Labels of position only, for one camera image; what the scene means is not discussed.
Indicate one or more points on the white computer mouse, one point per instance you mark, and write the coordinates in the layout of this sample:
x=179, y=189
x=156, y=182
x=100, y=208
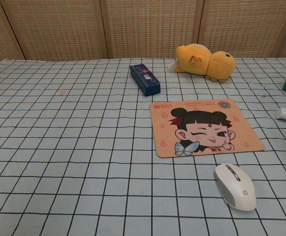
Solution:
x=238, y=189

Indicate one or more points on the cartoon girl mouse pad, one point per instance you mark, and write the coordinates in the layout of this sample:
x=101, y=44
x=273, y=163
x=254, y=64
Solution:
x=201, y=127

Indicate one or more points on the dark blue rectangular box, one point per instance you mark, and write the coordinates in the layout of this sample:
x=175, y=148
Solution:
x=145, y=79

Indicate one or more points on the blue checkered tablecloth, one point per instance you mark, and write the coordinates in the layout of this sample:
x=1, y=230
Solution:
x=71, y=152

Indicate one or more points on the yellow plush duck toy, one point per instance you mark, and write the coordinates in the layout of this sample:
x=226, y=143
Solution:
x=201, y=61

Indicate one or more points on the woven rattan folding screen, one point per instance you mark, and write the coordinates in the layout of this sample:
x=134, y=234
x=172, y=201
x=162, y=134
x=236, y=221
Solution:
x=142, y=27

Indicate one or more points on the small metal paper clip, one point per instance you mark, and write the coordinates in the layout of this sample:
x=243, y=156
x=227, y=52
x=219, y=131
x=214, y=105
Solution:
x=264, y=95

